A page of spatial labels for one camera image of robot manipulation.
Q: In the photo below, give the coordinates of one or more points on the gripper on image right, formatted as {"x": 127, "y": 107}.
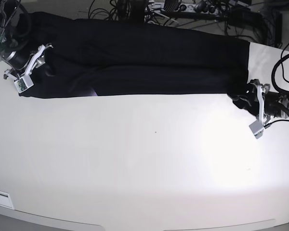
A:
{"x": 254, "y": 101}

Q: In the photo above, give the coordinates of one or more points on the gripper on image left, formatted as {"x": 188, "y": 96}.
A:
{"x": 25, "y": 58}

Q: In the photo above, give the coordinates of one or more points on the black T-shirt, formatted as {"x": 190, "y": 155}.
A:
{"x": 107, "y": 58}

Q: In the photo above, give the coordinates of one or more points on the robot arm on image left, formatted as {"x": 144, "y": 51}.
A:
{"x": 16, "y": 28}

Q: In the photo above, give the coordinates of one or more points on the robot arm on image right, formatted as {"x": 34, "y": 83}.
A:
{"x": 269, "y": 103}

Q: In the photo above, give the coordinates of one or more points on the white power strip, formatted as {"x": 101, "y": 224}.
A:
{"x": 200, "y": 7}

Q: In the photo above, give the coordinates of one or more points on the white label plate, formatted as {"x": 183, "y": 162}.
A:
{"x": 6, "y": 201}

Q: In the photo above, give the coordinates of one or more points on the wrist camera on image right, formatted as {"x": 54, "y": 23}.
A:
{"x": 257, "y": 128}

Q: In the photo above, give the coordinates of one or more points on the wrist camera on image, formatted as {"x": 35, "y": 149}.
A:
{"x": 257, "y": 128}
{"x": 23, "y": 83}

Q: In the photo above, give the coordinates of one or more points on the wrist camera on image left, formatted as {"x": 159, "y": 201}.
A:
{"x": 23, "y": 83}

